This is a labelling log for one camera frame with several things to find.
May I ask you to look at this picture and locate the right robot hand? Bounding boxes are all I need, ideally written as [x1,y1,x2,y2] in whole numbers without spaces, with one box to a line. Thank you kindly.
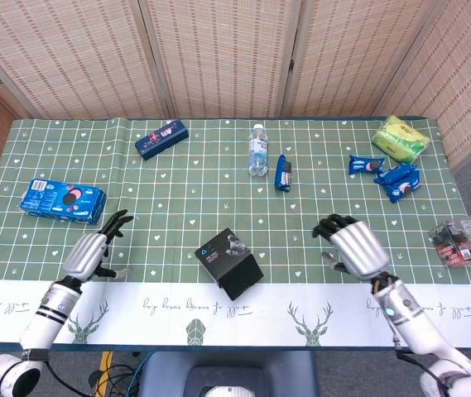
[311,213,400,286]

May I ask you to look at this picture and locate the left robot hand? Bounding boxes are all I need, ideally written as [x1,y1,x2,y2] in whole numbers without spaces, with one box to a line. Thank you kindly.
[61,208,135,285]

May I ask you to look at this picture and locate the black paper box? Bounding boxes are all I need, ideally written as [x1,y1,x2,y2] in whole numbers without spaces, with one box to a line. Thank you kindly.
[194,227,265,302]

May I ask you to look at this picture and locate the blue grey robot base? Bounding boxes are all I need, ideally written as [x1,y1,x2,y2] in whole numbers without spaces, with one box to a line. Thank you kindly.
[137,351,319,397]

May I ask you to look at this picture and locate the long dark blue box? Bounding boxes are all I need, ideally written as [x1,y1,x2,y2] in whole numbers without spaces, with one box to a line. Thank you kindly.
[134,119,190,161]

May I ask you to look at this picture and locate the large blue Oreo carton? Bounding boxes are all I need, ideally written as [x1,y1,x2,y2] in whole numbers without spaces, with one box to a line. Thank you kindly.
[18,178,108,227]

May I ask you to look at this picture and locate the blue Oreo snack packet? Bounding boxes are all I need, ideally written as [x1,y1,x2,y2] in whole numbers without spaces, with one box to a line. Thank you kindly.
[383,169,421,204]
[373,163,418,186]

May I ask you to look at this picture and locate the blue Oreo packet pink cookie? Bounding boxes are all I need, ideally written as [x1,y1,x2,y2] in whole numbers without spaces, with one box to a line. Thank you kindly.
[348,155,386,175]

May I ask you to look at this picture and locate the red black clear plastic package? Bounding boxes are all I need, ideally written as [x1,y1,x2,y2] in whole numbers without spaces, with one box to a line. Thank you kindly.
[428,215,471,269]

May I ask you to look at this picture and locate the blue Oreo packet white label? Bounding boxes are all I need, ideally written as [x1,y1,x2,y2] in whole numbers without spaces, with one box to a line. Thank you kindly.
[274,154,294,194]

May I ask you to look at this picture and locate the green yellow snack bag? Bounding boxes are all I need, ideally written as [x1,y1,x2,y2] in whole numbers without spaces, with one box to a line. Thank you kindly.
[370,114,430,165]

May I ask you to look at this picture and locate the clear plastic water bottle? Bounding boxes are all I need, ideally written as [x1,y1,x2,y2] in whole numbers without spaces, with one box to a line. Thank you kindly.
[247,122,270,178]

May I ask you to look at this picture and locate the green grid tablecloth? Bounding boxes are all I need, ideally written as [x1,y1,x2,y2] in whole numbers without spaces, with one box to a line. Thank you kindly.
[0,117,471,347]

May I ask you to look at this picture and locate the woven folding screen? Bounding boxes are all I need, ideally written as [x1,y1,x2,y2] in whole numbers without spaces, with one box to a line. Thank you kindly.
[0,0,471,170]

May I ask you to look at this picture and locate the yellow strap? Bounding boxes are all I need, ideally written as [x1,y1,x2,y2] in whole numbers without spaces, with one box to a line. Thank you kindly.
[96,351,113,397]

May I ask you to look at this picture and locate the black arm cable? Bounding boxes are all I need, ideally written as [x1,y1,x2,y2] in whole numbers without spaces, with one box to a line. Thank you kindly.
[395,346,447,384]

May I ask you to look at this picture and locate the black cable tangle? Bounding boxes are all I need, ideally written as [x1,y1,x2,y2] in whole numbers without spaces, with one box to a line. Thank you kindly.
[46,359,141,397]

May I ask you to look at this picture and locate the blue cable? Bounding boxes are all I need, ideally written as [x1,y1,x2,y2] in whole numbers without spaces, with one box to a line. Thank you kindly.
[129,352,153,397]

